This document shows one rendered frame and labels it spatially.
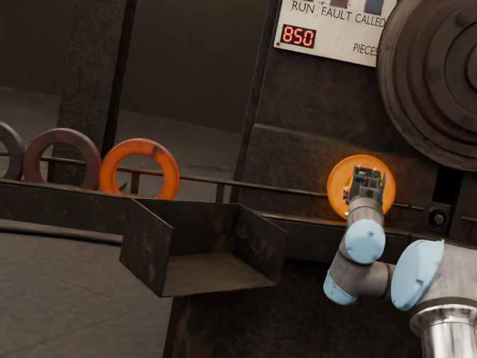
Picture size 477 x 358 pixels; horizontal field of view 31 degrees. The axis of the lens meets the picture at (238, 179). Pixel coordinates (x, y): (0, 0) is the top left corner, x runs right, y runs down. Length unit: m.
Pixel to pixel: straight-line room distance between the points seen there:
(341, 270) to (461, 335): 0.46
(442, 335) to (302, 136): 0.84
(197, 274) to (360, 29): 0.71
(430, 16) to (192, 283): 0.76
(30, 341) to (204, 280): 1.19
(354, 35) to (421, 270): 0.85
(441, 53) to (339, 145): 0.35
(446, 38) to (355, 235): 0.47
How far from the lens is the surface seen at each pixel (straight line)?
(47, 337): 2.85
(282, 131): 2.03
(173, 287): 1.66
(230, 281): 1.72
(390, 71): 1.92
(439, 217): 2.10
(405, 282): 1.37
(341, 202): 1.99
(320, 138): 2.03
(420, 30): 1.89
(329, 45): 2.05
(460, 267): 1.37
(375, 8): 2.05
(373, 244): 1.67
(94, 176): 2.03
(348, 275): 1.72
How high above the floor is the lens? 1.13
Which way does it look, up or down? 11 degrees down
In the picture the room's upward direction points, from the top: 11 degrees clockwise
